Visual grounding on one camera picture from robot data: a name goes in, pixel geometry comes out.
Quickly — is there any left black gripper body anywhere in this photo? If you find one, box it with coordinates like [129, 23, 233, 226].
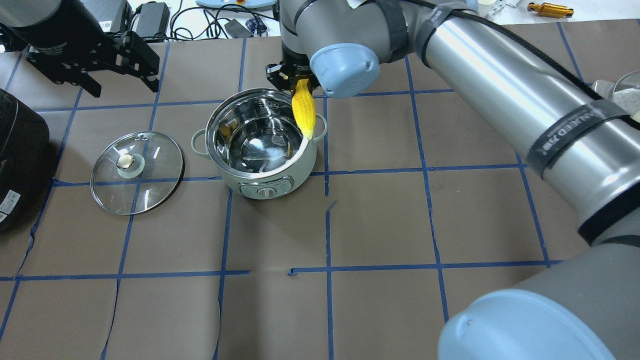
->
[25, 0, 160, 85]

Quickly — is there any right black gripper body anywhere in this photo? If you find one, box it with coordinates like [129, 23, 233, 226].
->
[265, 43, 321, 94]

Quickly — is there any yellow corn cob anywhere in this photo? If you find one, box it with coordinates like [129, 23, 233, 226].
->
[291, 79, 316, 140]

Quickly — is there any glass pot lid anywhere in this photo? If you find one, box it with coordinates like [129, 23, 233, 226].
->
[89, 131, 185, 216]

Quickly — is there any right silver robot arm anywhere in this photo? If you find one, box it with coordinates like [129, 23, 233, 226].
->
[273, 0, 640, 360]

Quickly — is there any black power adapter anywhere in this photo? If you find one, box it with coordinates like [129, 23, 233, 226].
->
[134, 2, 170, 43]

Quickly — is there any black rice cooker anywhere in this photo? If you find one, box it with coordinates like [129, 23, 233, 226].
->
[0, 89, 50, 233]

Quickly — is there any gold metal cylinder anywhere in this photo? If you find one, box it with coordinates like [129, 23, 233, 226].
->
[526, 2, 575, 19]

